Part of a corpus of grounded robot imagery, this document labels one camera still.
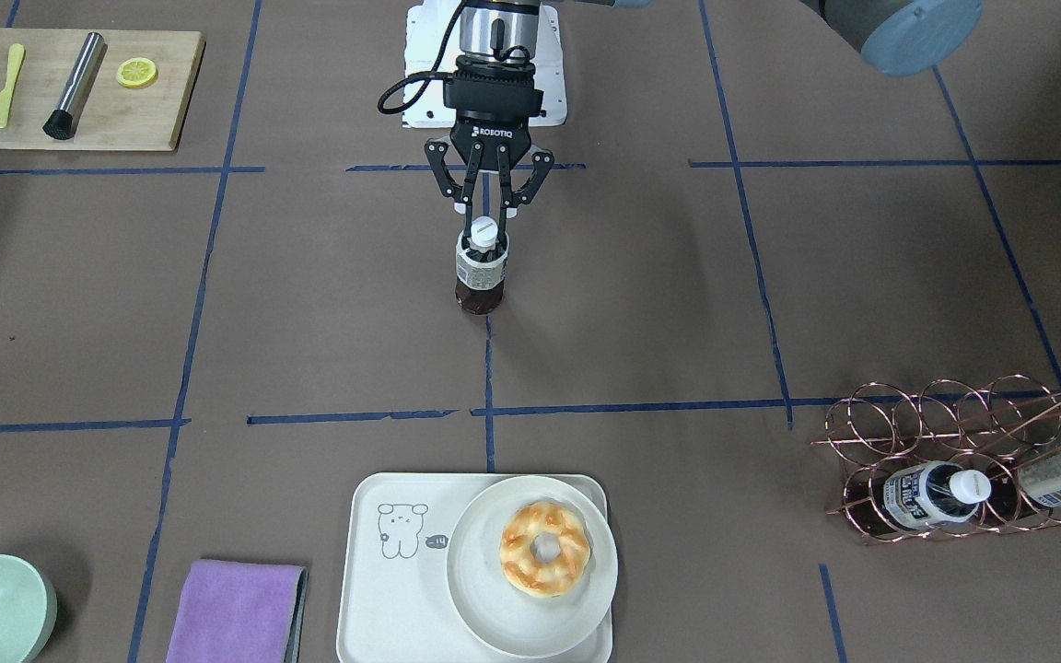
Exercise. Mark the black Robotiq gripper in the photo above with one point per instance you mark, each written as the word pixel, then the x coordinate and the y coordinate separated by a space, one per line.
pixel 492 133

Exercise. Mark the tea bottle white cap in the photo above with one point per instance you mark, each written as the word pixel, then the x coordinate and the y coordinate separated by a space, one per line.
pixel 481 261

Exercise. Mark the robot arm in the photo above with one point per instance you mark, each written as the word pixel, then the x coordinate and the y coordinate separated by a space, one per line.
pixel 897 38
pixel 501 31

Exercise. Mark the cream serving tray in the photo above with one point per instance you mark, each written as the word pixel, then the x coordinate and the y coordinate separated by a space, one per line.
pixel 422 582

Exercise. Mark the wooden cutting board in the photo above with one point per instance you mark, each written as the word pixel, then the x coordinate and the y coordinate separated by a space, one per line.
pixel 130 94

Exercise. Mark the lemon slice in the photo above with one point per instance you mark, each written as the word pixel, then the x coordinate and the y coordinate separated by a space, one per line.
pixel 136 72

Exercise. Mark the glazed donut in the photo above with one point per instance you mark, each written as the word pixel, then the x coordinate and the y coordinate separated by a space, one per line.
pixel 544 550

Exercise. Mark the cream round plate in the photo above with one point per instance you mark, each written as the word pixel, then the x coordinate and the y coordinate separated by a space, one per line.
pixel 510 625

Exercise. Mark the yellow plastic knife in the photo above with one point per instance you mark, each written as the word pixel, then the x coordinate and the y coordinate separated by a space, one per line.
pixel 15 59

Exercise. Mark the purple folded cloth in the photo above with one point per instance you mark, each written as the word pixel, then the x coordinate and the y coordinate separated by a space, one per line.
pixel 239 612

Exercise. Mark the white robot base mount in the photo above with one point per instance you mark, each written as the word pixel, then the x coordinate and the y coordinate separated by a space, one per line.
pixel 424 27

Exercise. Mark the copper wire bottle carrier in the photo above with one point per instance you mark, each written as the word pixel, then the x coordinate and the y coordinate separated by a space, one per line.
pixel 993 428

